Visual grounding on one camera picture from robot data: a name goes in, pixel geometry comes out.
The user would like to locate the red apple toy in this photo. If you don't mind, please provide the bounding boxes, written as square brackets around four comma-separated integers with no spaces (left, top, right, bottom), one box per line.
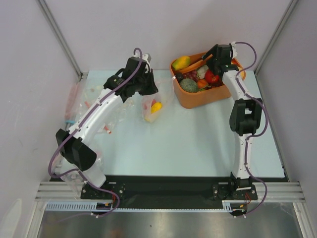
[205,70,219,84]

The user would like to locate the cauliflower toy white green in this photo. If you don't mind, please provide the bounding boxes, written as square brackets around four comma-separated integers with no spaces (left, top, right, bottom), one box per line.
[197,65,209,79]

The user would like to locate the clear zip top bag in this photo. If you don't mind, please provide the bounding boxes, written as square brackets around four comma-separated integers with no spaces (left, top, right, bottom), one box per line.
[141,77,175,123]

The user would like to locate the pink peach toy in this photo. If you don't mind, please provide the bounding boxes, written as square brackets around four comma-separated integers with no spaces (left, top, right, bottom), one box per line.
[142,99,156,111]

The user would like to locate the yellow lemon toy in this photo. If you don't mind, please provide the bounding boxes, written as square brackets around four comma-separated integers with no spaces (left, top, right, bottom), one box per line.
[151,102,162,114]

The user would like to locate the dark chestnut toy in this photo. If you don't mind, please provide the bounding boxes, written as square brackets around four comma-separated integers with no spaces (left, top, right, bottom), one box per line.
[175,73,184,82]

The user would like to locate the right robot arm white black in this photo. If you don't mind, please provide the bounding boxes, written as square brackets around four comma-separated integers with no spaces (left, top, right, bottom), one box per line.
[202,44,262,199]

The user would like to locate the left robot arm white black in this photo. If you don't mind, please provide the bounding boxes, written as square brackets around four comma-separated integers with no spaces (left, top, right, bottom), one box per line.
[56,54,158,198]

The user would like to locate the orange plastic food bin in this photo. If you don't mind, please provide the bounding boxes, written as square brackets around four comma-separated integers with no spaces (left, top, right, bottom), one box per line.
[170,52,242,109]

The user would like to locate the pile of spare zip bags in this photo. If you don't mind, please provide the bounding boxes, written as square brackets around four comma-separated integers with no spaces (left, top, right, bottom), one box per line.
[66,81,132,141]

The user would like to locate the orange carrot toy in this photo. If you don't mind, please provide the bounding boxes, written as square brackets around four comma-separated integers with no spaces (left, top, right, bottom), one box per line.
[180,55,212,73]

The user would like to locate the orange tangerine toy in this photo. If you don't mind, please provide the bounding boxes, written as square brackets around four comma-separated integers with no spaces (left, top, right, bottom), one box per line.
[197,79,208,90]

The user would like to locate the red grape bunch toy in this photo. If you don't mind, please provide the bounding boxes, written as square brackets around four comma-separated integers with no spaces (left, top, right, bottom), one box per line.
[183,70,200,82]

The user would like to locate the green cantaloupe toy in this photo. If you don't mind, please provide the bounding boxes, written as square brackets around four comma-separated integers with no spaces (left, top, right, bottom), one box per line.
[179,78,199,93]

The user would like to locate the papaya toy yellow green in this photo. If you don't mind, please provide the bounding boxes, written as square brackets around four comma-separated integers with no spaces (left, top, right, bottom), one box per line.
[172,56,191,71]

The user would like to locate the right aluminium frame post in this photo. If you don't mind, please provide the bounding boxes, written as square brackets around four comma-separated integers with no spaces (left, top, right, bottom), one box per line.
[254,0,300,76]

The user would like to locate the aluminium frame post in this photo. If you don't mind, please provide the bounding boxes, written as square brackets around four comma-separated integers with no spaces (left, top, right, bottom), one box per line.
[35,0,83,80]
[254,0,300,76]

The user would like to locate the left aluminium frame post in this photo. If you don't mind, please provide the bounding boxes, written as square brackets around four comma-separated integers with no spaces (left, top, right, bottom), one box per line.
[35,0,83,80]

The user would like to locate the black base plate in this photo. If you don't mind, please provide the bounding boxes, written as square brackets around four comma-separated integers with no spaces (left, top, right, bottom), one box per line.
[49,175,289,210]

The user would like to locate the white cable duct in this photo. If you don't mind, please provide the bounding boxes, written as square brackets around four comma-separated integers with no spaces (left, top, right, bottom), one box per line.
[45,200,247,213]

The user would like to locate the aluminium front rail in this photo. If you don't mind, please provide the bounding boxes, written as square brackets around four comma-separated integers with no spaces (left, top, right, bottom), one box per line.
[35,181,305,203]

